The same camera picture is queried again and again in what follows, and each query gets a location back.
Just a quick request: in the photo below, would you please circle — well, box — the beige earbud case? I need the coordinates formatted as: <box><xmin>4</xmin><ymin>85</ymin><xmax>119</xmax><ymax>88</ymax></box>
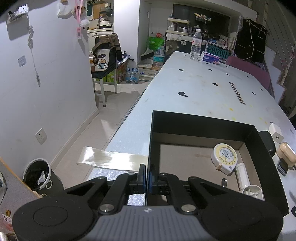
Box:
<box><xmin>276</xmin><ymin>142</ymin><xmax>296</xmax><ymax>167</ymax></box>

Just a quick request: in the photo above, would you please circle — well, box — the black trash bin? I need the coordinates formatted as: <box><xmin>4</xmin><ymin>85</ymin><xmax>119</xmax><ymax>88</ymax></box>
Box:
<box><xmin>23</xmin><ymin>159</ymin><xmax>64</xmax><ymax>196</ymax></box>

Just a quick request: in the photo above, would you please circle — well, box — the round white tape measure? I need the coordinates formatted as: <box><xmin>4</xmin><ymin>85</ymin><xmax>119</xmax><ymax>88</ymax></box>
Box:
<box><xmin>211</xmin><ymin>143</ymin><xmax>238</xmax><ymax>176</ymax></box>

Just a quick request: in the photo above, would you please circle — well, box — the white shelf rack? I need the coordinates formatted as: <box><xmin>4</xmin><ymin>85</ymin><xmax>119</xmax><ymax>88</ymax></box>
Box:
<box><xmin>166</xmin><ymin>18</ymin><xmax>190</xmax><ymax>41</ymax></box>

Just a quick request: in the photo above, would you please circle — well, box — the pink lanyard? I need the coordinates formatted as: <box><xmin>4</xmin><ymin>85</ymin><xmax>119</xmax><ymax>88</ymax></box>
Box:
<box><xmin>74</xmin><ymin>0</ymin><xmax>84</xmax><ymax>40</ymax></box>

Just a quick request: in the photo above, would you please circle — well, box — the smartwatch with dark screen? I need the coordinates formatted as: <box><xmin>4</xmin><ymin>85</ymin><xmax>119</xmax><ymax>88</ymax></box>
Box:
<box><xmin>277</xmin><ymin>158</ymin><xmax>288</xmax><ymax>176</ymax></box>

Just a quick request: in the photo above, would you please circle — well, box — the black cardboard box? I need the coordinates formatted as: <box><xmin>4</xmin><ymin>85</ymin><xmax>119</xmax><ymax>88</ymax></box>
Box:
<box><xmin>148</xmin><ymin>110</ymin><xmax>290</xmax><ymax>216</ymax></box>

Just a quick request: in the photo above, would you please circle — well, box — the teal poizon box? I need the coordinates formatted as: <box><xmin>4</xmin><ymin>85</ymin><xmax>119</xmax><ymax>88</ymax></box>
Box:
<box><xmin>206</xmin><ymin>43</ymin><xmax>231</xmax><ymax>62</ymax></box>

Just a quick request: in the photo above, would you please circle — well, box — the black hanging garment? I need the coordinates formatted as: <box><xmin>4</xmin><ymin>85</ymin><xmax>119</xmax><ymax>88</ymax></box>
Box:
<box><xmin>234</xmin><ymin>19</ymin><xmax>269</xmax><ymax>63</ymax></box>

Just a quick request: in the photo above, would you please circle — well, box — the white usb charger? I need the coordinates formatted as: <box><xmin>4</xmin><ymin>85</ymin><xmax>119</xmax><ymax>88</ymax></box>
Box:
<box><xmin>268</xmin><ymin>123</ymin><xmax>283</xmax><ymax>143</ymax></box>

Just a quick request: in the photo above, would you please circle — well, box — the white lint roller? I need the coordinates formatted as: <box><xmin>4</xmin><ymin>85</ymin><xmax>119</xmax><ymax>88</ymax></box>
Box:
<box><xmin>235</xmin><ymin>163</ymin><xmax>264</xmax><ymax>201</ymax></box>

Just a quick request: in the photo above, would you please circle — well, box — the black oval case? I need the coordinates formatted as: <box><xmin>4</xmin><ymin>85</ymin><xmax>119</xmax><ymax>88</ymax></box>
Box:
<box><xmin>258</xmin><ymin>131</ymin><xmax>276</xmax><ymax>157</ymax></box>

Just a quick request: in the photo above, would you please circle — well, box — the large water jug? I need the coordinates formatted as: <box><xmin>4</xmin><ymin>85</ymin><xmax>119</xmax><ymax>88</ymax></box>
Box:
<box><xmin>153</xmin><ymin>46</ymin><xmax>165</xmax><ymax>69</ymax></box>

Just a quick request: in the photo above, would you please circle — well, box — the purple tissue pack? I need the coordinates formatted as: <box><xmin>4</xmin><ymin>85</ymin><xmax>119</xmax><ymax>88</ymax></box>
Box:
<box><xmin>201</xmin><ymin>51</ymin><xmax>219</xmax><ymax>65</ymax></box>

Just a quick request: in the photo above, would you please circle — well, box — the white tote bag with cartoon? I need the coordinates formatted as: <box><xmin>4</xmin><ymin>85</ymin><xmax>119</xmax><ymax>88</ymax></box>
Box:
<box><xmin>93</xmin><ymin>49</ymin><xmax>110</xmax><ymax>72</ymax></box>

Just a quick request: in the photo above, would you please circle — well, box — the pack of water bottles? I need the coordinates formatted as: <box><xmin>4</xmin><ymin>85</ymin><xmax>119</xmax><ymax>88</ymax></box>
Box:
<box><xmin>125</xmin><ymin>67</ymin><xmax>139</xmax><ymax>83</ymax></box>

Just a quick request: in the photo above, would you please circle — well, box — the clear water bottle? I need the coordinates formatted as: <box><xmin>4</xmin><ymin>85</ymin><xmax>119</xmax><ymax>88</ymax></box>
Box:
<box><xmin>190</xmin><ymin>29</ymin><xmax>202</xmax><ymax>61</ymax></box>

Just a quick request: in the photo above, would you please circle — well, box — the white wall socket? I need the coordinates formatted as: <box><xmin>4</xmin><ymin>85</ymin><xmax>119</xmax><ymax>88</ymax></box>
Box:
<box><xmin>35</xmin><ymin>128</ymin><xmax>47</xmax><ymax>145</ymax></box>

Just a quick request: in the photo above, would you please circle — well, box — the green shopping bag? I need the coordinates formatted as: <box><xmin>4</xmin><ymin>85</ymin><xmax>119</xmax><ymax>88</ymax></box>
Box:
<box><xmin>149</xmin><ymin>37</ymin><xmax>165</xmax><ymax>51</ymax></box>

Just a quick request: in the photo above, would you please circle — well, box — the white wall switch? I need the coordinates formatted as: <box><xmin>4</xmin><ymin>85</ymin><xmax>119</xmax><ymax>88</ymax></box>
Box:
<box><xmin>18</xmin><ymin>55</ymin><xmax>27</xmax><ymax>67</ymax></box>

